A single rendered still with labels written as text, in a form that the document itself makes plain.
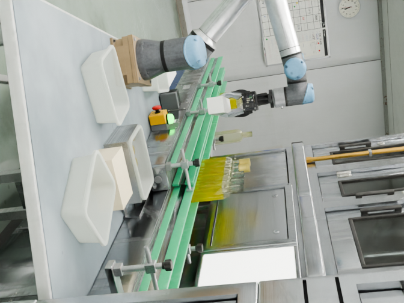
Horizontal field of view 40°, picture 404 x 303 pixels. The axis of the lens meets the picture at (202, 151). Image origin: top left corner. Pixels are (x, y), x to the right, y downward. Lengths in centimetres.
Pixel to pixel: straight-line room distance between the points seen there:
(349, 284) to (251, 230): 95
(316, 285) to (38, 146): 71
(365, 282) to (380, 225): 96
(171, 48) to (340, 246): 91
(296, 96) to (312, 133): 624
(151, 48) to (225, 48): 597
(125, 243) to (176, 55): 69
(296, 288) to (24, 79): 77
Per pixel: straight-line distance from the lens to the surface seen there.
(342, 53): 803
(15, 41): 137
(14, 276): 222
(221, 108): 205
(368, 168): 248
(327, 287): 113
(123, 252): 170
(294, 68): 195
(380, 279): 115
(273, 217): 210
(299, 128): 829
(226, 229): 207
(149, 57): 200
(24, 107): 134
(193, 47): 198
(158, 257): 167
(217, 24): 212
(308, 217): 208
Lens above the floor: 134
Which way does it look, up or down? 9 degrees down
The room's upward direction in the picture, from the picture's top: 83 degrees clockwise
